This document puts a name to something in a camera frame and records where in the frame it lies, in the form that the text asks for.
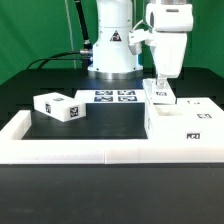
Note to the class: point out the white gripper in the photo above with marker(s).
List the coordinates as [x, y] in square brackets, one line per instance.
[170, 24]

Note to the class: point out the white cabinet door panel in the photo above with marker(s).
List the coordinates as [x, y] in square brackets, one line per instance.
[200, 108]

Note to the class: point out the white cabinet body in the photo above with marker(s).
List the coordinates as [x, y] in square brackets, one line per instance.
[168, 123]

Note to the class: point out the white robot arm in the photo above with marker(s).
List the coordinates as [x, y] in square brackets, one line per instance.
[112, 58]

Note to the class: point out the white cabinet top box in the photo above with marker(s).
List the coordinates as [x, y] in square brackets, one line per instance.
[59, 106]

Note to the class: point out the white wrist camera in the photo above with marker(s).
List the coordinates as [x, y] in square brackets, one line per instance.
[135, 39]

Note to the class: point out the white marker base plate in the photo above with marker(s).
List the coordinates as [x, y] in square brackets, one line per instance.
[111, 96]

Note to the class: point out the white U-shaped fence frame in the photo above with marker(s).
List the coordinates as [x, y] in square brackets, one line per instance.
[14, 149]

